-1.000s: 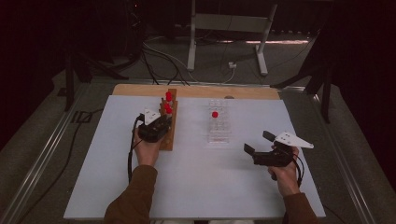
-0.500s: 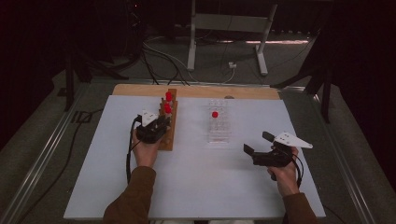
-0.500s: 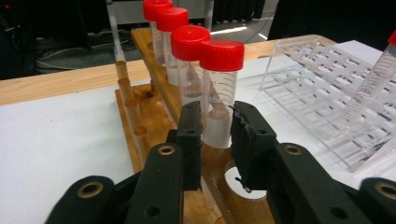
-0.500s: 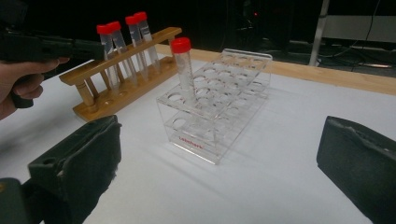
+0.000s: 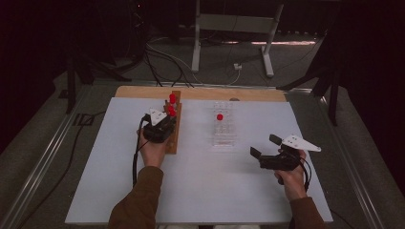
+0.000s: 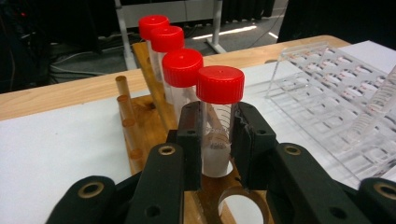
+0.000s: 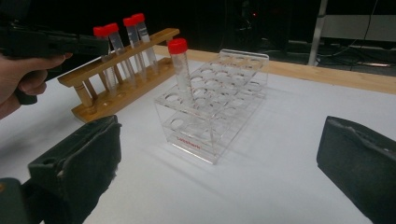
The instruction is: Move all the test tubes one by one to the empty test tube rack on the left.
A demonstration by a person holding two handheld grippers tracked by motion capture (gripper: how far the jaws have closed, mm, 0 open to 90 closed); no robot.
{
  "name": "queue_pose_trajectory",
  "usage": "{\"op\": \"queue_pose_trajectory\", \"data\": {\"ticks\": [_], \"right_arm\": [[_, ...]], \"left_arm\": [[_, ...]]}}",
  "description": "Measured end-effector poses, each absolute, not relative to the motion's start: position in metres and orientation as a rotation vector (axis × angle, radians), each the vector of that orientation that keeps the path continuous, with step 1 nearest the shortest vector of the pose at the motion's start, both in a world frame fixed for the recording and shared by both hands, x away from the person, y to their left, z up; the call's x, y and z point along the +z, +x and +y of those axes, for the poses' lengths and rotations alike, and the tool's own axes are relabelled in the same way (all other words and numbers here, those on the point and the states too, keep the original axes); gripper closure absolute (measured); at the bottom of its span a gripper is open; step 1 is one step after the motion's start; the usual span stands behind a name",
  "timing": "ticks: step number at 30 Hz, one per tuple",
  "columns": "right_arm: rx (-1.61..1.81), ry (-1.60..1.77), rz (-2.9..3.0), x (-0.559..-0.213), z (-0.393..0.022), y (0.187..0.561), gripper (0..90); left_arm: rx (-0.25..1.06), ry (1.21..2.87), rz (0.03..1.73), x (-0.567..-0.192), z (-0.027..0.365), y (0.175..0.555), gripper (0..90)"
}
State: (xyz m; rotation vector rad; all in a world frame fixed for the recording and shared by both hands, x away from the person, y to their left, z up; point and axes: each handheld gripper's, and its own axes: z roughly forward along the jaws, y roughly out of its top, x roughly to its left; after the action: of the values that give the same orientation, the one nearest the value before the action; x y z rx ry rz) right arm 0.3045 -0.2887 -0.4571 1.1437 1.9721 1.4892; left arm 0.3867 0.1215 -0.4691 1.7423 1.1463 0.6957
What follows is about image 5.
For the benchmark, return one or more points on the black tripod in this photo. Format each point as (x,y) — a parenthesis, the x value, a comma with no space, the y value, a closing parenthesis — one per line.
(70,89)
(333,105)

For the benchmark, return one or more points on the person's right hand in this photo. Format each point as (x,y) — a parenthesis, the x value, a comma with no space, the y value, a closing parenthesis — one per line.
(293,181)

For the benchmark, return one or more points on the white table board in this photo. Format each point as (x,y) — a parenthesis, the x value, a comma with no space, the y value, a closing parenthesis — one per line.
(207,187)

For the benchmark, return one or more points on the wooden table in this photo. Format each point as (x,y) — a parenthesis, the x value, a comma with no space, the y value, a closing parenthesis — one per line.
(203,93)

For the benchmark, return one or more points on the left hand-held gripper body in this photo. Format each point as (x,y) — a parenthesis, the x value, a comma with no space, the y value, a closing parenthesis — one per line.
(157,132)

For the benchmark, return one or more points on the grey metal stand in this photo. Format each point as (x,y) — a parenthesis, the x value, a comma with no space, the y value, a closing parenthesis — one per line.
(235,24)

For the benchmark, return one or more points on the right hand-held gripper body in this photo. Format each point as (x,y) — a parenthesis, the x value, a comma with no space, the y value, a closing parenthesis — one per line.
(277,162)

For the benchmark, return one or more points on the wooden test tube rack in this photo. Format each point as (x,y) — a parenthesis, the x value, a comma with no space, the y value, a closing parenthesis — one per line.
(173,146)

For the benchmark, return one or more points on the metal floor rail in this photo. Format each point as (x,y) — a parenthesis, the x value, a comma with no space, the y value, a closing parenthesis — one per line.
(40,168)
(353,175)

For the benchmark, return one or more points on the person's left hand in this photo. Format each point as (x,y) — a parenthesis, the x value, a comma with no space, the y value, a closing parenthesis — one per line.
(153,154)

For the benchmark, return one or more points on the clear acrylic test tube rack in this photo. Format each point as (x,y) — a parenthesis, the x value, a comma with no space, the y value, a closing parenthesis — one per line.
(224,140)

